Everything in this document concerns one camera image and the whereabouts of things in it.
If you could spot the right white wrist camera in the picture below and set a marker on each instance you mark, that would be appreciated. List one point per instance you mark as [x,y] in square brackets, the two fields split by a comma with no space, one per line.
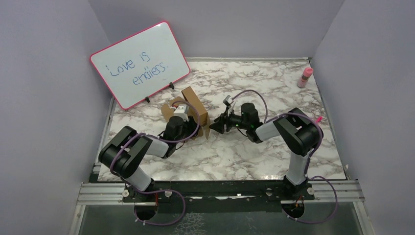
[229,102]

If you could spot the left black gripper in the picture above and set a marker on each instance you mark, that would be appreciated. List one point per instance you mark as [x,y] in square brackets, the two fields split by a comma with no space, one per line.
[192,125]

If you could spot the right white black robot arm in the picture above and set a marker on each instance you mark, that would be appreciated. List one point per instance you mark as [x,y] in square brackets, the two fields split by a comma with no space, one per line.
[301,134]

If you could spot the brown cardboard box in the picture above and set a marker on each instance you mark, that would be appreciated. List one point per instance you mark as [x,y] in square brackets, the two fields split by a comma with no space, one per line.
[189,95]

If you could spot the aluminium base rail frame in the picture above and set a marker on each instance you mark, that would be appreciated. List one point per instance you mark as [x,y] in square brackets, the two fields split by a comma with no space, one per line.
[225,184]

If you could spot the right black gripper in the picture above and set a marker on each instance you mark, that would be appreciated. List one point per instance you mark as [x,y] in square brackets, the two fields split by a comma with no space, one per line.
[218,125]

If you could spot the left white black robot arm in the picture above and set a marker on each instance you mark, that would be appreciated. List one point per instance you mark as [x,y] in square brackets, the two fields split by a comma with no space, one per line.
[125,151]

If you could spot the pink framed whiteboard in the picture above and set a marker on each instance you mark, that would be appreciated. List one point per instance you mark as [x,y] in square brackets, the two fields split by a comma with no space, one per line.
[141,65]

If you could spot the pink glitter bottle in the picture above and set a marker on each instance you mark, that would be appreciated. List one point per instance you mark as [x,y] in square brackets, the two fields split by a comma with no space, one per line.
[307,73]

